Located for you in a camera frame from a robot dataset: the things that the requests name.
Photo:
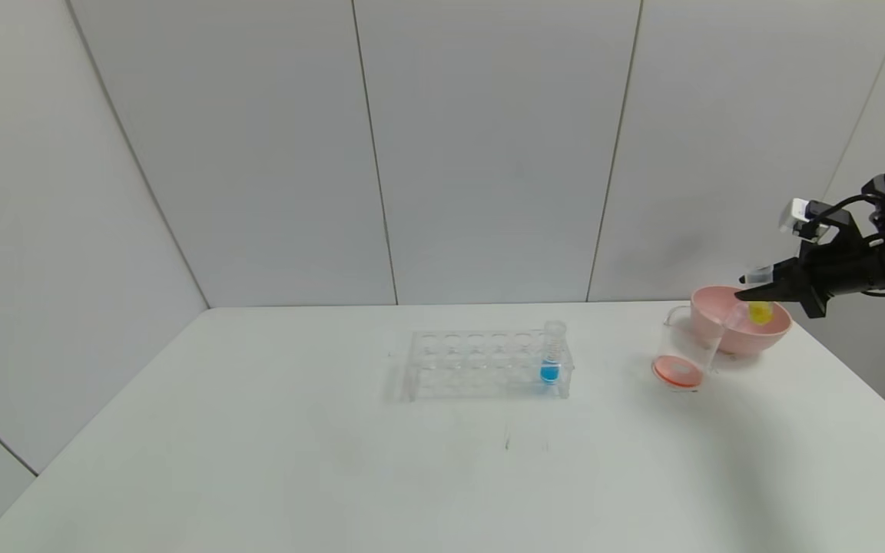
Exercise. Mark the blue pigment test tube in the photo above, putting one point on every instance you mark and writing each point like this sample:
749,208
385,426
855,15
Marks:
550,374

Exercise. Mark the yellow pigment test tube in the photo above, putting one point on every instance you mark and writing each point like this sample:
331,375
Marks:
760,312

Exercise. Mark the clear plastic test tube rack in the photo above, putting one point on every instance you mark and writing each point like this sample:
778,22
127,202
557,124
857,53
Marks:
450,361

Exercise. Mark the clear plastic measuring beaker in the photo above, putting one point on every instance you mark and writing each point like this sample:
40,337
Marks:
677,372

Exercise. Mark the red pigment test tube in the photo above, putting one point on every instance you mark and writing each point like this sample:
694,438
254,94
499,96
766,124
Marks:
736,315

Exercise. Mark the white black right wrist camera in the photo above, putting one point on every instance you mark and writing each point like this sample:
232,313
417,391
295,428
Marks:
800,215

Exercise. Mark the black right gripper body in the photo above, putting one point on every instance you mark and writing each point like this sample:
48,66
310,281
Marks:
809,286

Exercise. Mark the pink plastic bowl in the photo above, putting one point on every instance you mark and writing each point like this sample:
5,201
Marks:
719,330

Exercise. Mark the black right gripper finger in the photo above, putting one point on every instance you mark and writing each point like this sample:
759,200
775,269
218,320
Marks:
784,269
777,293

